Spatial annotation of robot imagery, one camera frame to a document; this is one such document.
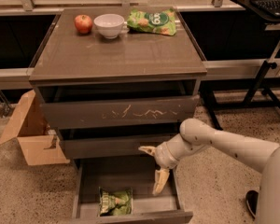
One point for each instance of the grey middle drawer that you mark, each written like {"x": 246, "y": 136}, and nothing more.
{"x": 114, "y": 141}

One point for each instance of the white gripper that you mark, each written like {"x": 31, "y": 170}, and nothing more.
{"x": 161, "y": 156}

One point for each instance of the brown cardboard box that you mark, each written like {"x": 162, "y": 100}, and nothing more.
{"x": 39, "y": 143}

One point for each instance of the green jalapeno chip bag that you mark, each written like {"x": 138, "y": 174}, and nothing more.
{"x": 116, "y": 203}

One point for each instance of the grey bottom drawer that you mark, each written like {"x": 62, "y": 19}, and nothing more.
{"x": 127, "y": 172}

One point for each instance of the white ceramic bowl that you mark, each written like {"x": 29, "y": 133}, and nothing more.
{"x": 109, "y": 25}

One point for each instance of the green snack bag on counter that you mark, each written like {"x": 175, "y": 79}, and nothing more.
{"x": 161, "y": 23}

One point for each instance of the grey drawer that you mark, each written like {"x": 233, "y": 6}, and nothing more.
{"x": 127, "y": 172}
{"x": 114, "y": 141}
{"x": 78, "y": 106}

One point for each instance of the red apple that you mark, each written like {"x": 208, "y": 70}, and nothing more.
{"x": 83, "y": 23}

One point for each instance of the grey drawer cabinet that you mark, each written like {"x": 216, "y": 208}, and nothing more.
{"x": 69, "y": 58}

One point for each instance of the grey top drawer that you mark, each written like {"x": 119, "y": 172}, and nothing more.
{"x": 78, "y": 106}

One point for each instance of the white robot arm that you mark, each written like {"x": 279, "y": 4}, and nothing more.
{"x": 262, "y": 156}

